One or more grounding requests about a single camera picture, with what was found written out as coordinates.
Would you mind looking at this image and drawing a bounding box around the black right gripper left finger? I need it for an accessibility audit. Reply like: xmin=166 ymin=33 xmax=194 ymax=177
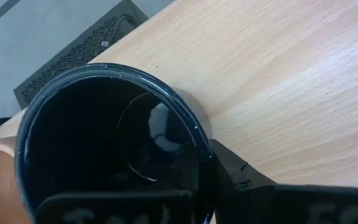
xmin=35 ymin=152 xmax=202 ymax=224

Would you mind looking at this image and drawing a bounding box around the black perforated computer case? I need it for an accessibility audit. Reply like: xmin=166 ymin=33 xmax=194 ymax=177
xmin=13 ymin=0 xmax=149 ymax=110

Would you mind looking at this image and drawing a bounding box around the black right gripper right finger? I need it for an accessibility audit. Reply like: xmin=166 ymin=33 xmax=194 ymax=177
xmin=209 ymin=139 xmax=358 ymax=224

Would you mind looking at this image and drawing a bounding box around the dark blue enamel mug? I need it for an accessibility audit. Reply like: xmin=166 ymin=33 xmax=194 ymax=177
xmin=14 ymin=62 xmax=216 ymax=224

